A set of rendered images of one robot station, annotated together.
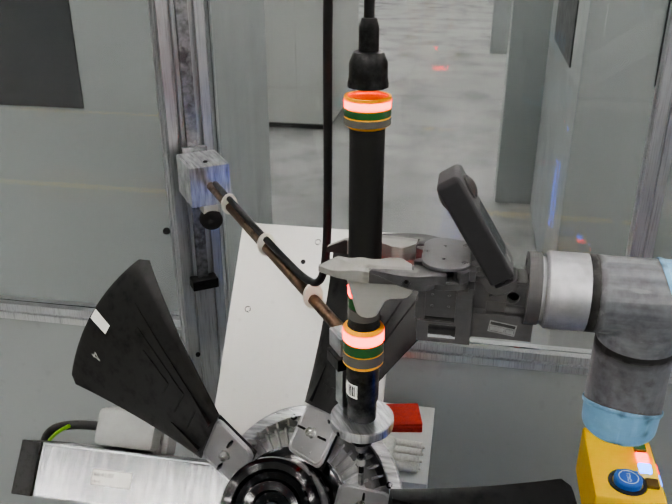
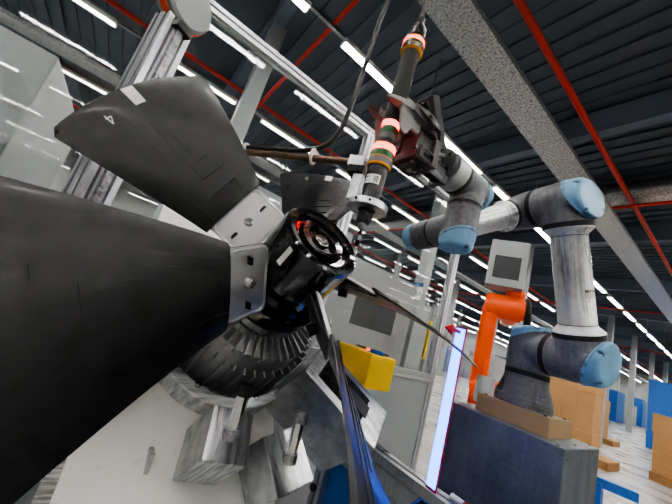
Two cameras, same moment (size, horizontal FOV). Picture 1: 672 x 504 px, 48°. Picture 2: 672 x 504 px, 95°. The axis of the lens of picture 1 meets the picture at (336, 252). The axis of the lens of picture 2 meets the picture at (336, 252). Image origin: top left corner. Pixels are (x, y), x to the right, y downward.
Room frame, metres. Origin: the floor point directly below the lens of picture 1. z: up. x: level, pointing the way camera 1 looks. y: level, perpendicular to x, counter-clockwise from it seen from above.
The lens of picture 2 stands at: (0.33, 0.34, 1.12)
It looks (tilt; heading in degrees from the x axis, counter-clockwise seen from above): 12 degrees up; 316
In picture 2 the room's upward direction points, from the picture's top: 17 degrees clockwise
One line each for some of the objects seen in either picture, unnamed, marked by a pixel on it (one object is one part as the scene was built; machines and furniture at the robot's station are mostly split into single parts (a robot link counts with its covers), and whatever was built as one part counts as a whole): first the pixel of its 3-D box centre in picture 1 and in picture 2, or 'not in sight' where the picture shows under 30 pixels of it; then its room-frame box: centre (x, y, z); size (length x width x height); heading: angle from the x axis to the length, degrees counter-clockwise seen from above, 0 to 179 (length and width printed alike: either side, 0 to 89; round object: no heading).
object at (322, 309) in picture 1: (264, 245); (242, 152); (0.95, 0.10, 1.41); 0.54 x 0.01 x 0.01; 25
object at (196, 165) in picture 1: (202, 176); not in sight; (1.24, 0.23, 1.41); 0.10 x 0.07 x 0.08; 25
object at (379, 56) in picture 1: (364, 257); (394, 111); (0.67, -0.03, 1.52); 0.04 x 0.04 x 0.46
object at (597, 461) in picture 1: (617, 488); (361, 367); (0.90, -0.44, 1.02); 0.16 x 0.10 x 0.11; 170
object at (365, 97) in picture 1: (367, 111); (412, 49); (0.67, -0.03, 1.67); 0.04 x 0.04 x 0.03
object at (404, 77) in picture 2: (365, 231); (398, 99); (0.67, -0.03, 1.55); 0.03 x 0.03 x 0.21
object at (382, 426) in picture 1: (358, 382); (368, 184); (0.68, -0.02, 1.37); 0.09 x 0.07 x 0.10; 25
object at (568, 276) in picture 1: (560, 288); (448, 171); (0.64, -0.22, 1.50); 0.08 x 0.05 x 0.08; 170
